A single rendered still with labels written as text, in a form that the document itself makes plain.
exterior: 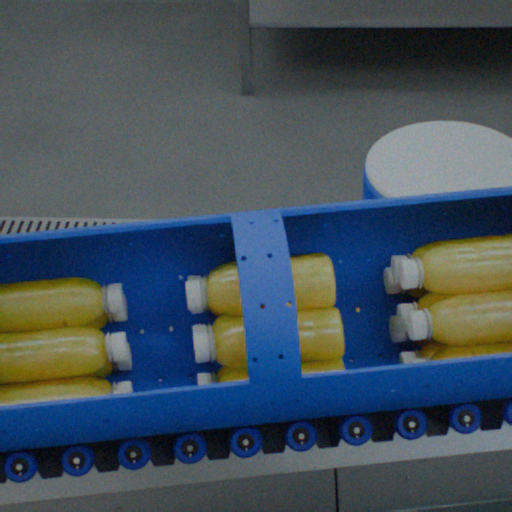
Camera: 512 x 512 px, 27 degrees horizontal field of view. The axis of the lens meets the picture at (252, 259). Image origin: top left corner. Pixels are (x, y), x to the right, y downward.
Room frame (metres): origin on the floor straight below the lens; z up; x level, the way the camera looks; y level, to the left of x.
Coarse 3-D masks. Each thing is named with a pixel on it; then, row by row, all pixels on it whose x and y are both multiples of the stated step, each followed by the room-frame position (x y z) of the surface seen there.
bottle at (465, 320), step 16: (448, 304) 1.03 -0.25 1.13; (464, 304) 1.03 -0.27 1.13; (480, 304) 1.03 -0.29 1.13; (496, 304) 1.03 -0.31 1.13; (432, 320) 1.02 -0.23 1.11; (448, 320) 1.01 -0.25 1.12; (464, 320) 1.01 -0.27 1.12; (480, 320) 1.01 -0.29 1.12; (496, 320) 1.01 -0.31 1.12; (432, 336) 1.02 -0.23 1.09; (448, 336) 1.00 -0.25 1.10; (464, 336) 1.00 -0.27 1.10; (480, 336) 1.00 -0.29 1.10; (496, 336) 1.00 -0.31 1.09
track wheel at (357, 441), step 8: (344, 416) 0.99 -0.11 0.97; (352, 416) 0.98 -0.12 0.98; (360, 416) 0.98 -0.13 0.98; (344, 424) 0.97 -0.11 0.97; (352, 424) 0.97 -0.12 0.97; (360, 424) 0.97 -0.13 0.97; (368, 424) 0.97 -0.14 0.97; (344, 432) 0.97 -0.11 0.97; (352, 432) 0.97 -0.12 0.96; (360, 432) 0.97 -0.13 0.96; (368, 432) 0.97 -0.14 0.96; (344, 440) 0.96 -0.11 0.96; (352, 440) 0.96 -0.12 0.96; (360, 440) 0.96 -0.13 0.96
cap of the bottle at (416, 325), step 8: (408, 312) 1.04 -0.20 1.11; (416, 312) 1.03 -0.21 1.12; (408, 320) 1.04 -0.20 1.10; (416, 320) 1.02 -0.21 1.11; (424, 320) 1.02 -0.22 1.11; (408, 328) 1.04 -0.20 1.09; (416, 328) 1.01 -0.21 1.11; (424, 328) 1.01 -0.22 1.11; (416, 336) 1.01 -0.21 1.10; (424, 336) 1.01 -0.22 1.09
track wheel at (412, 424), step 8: (416, 408) 0.99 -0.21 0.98; (400, 416) 0.98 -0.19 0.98; (408, 416) 0.98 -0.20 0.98; (416, 416) 0.98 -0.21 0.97; (424, 416) 0.98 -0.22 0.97; (400, 424) 0.97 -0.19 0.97; (408, 424) 0.97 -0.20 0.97; (416, 424) 0.98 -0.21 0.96; (424, 424) 0.97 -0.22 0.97; (400, 432) 0.97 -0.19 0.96; (408, 432) 0.97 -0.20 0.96; (416, 432) 0.97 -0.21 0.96; (424, 432) 0.97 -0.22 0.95
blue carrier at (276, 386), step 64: (448, 192) 1.16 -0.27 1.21; (0, 256) 1.17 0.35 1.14; (64, 256) 1.18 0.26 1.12; (128, 256) 1.19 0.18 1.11; (192, 256) 1.20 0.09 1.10; (256, 256) 1.03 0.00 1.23; (384, 256) 1.21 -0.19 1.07; (128, 320) 1.16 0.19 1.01; (192, 320) 1.16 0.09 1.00; (256, 320) 0.96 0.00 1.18; (384, 320) 1.16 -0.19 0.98; (192, 384) 1.08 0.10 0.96; (256, 384) 0.93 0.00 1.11; (320, 384) 0.93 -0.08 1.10; (384, 384) 0.94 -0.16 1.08; (448, 384) 0.94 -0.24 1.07; (0, 448) 0.92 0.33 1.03
